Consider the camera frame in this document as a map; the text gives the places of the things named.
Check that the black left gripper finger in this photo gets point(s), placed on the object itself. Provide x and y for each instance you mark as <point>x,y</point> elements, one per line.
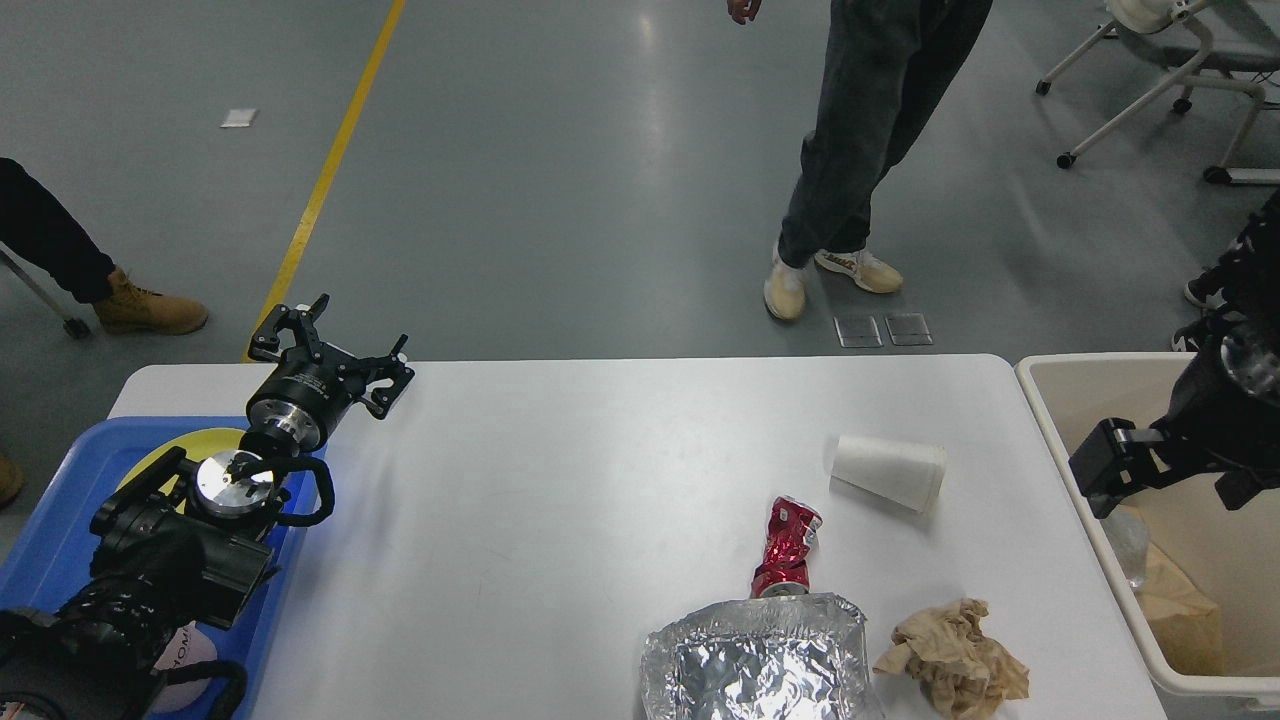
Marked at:
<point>288,335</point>
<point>377,382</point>

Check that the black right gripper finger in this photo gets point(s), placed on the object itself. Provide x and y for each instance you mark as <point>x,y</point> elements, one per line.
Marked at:
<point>1115,461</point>

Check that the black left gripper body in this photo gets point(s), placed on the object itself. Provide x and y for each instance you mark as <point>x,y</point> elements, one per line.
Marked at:
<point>299,405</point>

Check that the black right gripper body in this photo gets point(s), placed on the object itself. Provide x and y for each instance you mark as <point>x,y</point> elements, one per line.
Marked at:
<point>1223,415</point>

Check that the aluminium foil piece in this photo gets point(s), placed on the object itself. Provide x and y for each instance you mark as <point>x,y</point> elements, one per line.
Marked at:
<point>1128,535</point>

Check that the yellow plate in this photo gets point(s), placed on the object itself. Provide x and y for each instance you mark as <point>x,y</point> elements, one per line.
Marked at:
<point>199,445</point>

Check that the brown paper bag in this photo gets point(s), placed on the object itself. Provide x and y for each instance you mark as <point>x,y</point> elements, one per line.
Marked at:
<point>1185,622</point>

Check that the brown paper napkin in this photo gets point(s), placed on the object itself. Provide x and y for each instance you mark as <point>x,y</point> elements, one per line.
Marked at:
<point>964,673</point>

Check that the aluminium foil tray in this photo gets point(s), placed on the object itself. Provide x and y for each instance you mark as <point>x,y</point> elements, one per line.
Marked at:
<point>783,657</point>

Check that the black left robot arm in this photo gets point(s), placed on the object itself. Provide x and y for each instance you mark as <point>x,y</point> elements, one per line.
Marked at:
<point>186,541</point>

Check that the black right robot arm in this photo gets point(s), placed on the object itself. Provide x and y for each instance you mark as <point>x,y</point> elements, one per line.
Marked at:
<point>1249,272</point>

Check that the passing person's hand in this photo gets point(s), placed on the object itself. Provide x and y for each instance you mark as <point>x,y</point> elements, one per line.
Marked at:
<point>743,12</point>

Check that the black green sneaker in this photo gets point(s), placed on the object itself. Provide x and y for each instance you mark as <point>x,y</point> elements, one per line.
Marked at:
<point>1193,337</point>

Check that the seated person black shoe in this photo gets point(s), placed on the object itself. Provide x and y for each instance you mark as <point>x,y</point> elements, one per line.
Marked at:
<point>1205,291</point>

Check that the beige plastic bin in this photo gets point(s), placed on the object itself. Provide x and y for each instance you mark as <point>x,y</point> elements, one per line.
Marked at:
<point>1229,555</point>

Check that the tan work boot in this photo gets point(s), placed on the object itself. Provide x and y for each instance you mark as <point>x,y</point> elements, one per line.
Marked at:
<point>129,309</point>

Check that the grey chair leg caster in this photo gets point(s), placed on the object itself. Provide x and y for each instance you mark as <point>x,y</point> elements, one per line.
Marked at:
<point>71,324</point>

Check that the right floor outlet cover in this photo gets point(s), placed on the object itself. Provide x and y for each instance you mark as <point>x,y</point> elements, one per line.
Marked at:
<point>908,329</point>

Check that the floor outlet cover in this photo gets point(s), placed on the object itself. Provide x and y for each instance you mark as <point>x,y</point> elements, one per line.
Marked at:
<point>908,329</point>
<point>858,331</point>

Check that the pink mug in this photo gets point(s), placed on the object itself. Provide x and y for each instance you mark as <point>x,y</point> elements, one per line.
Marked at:
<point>188,646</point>

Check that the black trouser leg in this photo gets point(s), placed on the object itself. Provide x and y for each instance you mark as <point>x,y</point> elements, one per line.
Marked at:
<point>40,230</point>

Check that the left floor outlet cover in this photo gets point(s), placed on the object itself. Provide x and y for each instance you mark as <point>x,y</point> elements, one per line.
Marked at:
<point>858,331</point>

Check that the blue plastic tray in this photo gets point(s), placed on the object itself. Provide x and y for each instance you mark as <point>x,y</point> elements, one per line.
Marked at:
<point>50,561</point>

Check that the right beige sneaker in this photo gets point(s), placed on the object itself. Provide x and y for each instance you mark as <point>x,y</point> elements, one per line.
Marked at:
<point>864,269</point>

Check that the beige sneaker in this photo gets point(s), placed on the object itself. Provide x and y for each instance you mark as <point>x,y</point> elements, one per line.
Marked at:
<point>864,269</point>
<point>784,290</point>

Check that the crushed red soda can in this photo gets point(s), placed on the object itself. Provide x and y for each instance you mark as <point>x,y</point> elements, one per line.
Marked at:
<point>790,536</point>

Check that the left beige sneaker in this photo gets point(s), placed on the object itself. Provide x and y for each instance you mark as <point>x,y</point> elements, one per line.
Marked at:
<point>784,290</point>

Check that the white office chair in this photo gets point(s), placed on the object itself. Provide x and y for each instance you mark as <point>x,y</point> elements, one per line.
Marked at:
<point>1224,45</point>

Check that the passing person grey jeans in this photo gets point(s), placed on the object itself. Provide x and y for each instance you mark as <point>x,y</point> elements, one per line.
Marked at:
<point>888,65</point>

